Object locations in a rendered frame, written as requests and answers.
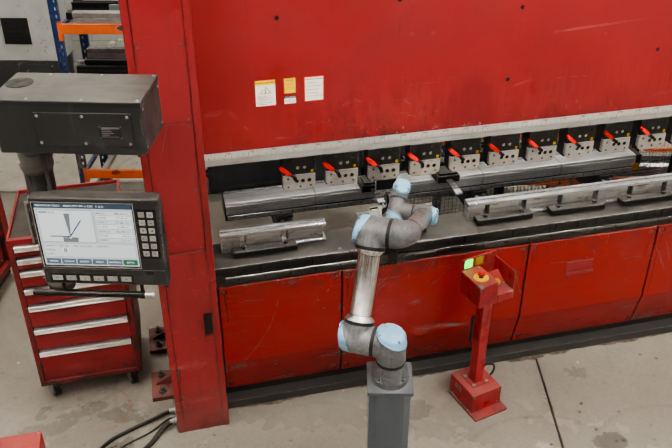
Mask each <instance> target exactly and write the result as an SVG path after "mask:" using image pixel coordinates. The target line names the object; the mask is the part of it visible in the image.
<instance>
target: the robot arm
mask: <svg viewBox="0 0 672 448"><path fill-rule="evenodd" d="M410 190H411V184H410V182H409V181H408V180H407V179H405V178H399V179H397V180H396V181H395V182H394V184H393V187H391V191H390V192H385V195H384V200H385V204H386V205H384V203H382V212H381V214H382V216H383V217H381V216H375V215H372V214H371V215H368V214H362V215H360V216H359V217H358V219H357V221H356V223H355V226H354V229H353V232H352V242H354V243H356V245H355V248H356V250H357V251H358V258H357V265H356V272H355V279H354V285H353V292H352V299H351V306H350V312H349V314H348V315H346V316H345V320H342V321H341V322H340V324H339V328H338V344H339V347H340V349H341V350H343V351H347V352H349V353H355V354H360V355H365V356H370V357H374V358H376V361H375V363H374V365H373V367H372V369H371V380H372V382H373V384H374V385H375V386H377V387H378V388H380V389H383V390H387V391H395V390H399V389H402V388H403V387H405V386H406V385H407V383H408V381H409V370H408V368H407V365H406V347H407V336H406V333H405V331H404V330H403V329H402V328H401V327H400V326H398V325H396V324H393V323H385V324H381V325H380V326H379V327H375V326H374V320H373V318H372V317H371V315H372V308H373V301H374V294H375V288H376V281H377V274H378V267H379V261H380V256H381V255H382V254H383V253H384V252H385V248H390V249H401V248H405V247H408V246H411V245H413V244H415V243H416V242H417V241H418V240H419V239H420V238H421V236H422V231H423V230H424V229H425V228H426V226H427V225H428V224H429V225H436V223H437V221H438V215H439V210H438V209H437V208H434V207H431V206H430V207H428V206H422V205H416V204H409V203H407V198H408V194H409V192H410ZM385 196H386V198H385ZM384 216H386V217H384Z"/></svg>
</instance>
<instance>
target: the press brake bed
mask: <svg viewBox="0 0 672 448"><path fill-rule="evenodd" d="M493 250H497V251H496V255H497V256H498V257H499V258H500V259H501V260H503V261H504V262H505V263H506V264H508V265H509V266H510V267H511V268H512V269H514V270H515V271H516V277H515V284H514V290H513V297H512V298H509V299H506V300H503V301H500V302H497V303H494V304H492V309H491V317H490V325H489V333H488V341H487V349H486V357H485V363H495V362H501V361H506V360H511V359H516V358H520V357H525V356H533V355H538V354H546V353H551V352H555V351H562V350H569V349H576V348H581V347H587V346H593V345H598V344H603V343H609V342H614V341H620V340H627V339H632V338H638V337H644V336H648V335H655V334H661V333H667V332H672V214H668V215H661V216H654V217H646V218H639V219H632V220H625V221H618V222H610V223H603V224H596V225H589V226H582V227H574V228H567V229H560V230H553V231H546V232H538V233H531V234H524V235H517V236H510V237H502V238H495V239H488V240H481V241H473V242H466V243H459V244H452V245H445V246H437V247H430V248H423V249H416V250H409V251H401V252H398V264H394V265H389V253H387V254H382V255H381V256H380V261H379V267H378V274H377V281H376V288H375V294H374V301H373V308H372V315H371V317H372V318H373V320H374V326H375V327H379V326H380V325H381V324H385V323H393V324H396V325H398V326H400V327H401V328H402V329H403V330H404V331H405V333H406V336H407V347H406V362H411V365H412V375H413V376H419V375H424V374H431V373H437V372H443V371H449V370H455V369H461V368H466V367H469V366H470V361H471V352H472V344H471V343H470V342H469V331H470V323H471V317H472V315H475V316H476V306H475V305H474V304H473V303H472V302H471V301H470V300H468V299H467V298H466V297H465V296H464V295H463V294H462V293H461V292H460V291H459V287H460V277H461V268H462V260H464V259H467V258H471V257H474V256H477V255H480V254H483V253H487V252H490V251H493ZM586 259H594V260H593V265H592V269H593V272H586V273H580V274H573V275H566V274H565V272H566V266H567V262H573V261H580V260H586ZM356 265H357V258H351V259H344V260H337V261H329V262H322V263H315V264H308V265H300V266H293V267H286V268H279V269H272V270H264V271H257V272H250V273H243V274H236V275H228V276H221V277H216V286H217V297H218V308H219V318H220V329H221V340H222V350H223V361H224V371H225V382H226V393H227V403H228V409H231V408H237V407H242V406H246V405H252V404H259V403H264V402H269V401H276V400H281V399H286V398H292V397H299V396H305V395H311V394H317V393H323V392H329V391H334V390H340V389H346V388H351V387H356V386H362V385H367V362H368V361H373V362H375V361H376V358H374V357H370V356H365V355H360V354H355V353H349V352H347V351H343V350H341V349H340V347H339V344H338V328H339V324H340V322H341V321H342V320H345V316H346V315H348V314H349V312H350V306H351V299H352V292H353V285H354V279H355V272H356Z"/></svg>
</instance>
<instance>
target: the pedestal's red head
mask: <svg viewBox="0 0 672 448"><path fill-rule="evenodd" d="M496 251H497V250H493V252H495V254H494V260H493V261H494V267H493V271H490V272H486V271H485V270H484V269H483V268H482V267H481V266H479V265H477V266H475V258H476V257H478V256H480V255H482V256H483V255H484V261H483V264H485V259H486V254H488V253H489V252H487V253H483V254H480V255H477V256H474V257H471V259H473V267H471V268H468V269H464V262H465V261H467V259H470V258H467V259H464V260H462V268H461V277H460V287H459V291H460V292H461V293H462V294H463V295H464V296H465V297H466V298H467V299H468V300H470V301H471V302H472V303H473V304H474V305H475V306H476V307H477V308H478V309H480V308H483V307H486V306H489V305H492V304H494V303H497V302H500V301H503V300H506V299H509V298H512V297H513V290H514V284H515V277H516V271H515V270H514V269H512V268H511V267H510V266H509V265H508V264H506V263H505V262H504V261H503V260H501V259H500V258H499V257H498V256H497V255H496ZM478 271H485V272H486V275H488V276H489V280H488V281H486V282H479V281H476V280H475V279H474V278H473V276H474V274H476V273H478ZM495 278H498V279H500V281H501V285H500V286H499V282H498V281H497V280H496V279H495Z"/></svg>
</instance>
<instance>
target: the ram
mask: <svg viewBox="0 0 672 448"><path fill-rule="evenodd" d="M190 11H191V21H192V32H193V43H194V53H195V64H196V74H197V85H198V96H199V106H200V117H201V127H202V138H203V149H204V155H207V154H217V153H226V152H236V151H245V150H255V149H264V148H273V147H283V146H292V145H302V144H311V143H320V142H330V141H339V140H349V139H358V138H368V137H377V136H386V135H396V134H405V133H415V132H424V131H433V130H443V129H452V128H462V127H471V126H481V125H490V124H499V123H509V122H518V121H528V120H537V119H546V118H556V117H565V116H575V115H584V114H593V113H603V112H612V111H622V110H631V109H641V108H650V107H659V106H669V105H672V0H190ZM321 75H324V100H318V101H307V102H305V97H304V77H310V76H321ZM286 78H295V82H296V93H287V94H284V79H286ZM264 80H275V94H276V105H270V106H259V107H256V93H255V81H264ZM285 96H296V103H289V104H285V101H284V97H285ZM670 116H672V111H667V112H658V113H649V114H640V115H630V116H621V117H612V118H603V119H593V120H584V121H575V122H566V123H556V124H547V125H538V126H528V127H519V128H510V129H501V130H491V131H482V132H473V133H464V134H454V135H445V136H436V137H427V138H417V139H408V140H399V141H390V142H380V143H371V144H362V145H352V146H343V147H334V148H325V149H315V150H306V151H297V152H288V153H278V154H269V155H260V156H251V157H241V158H232V159H223V160H214V161H205V167H213V166H222V165H231V164H240V163H250V162H259V161H268V160H277V159H286V158H295V157H304V156H313V155H323V154H332V153H341V152H350V151H359V150H368V149H377V148H386V147H396V146H405V145H414V144H423V143H432V142H441V141H450V140H460V139H469V138H478V137H487V136H496V135H505V134H514V133H523V132H533V131H542V130H551V129H560V128H569V127H578V126H587V125H596V124H606V123H615V122H624V121H633V120H642V119H651V118H660V117H670Z"/></svg>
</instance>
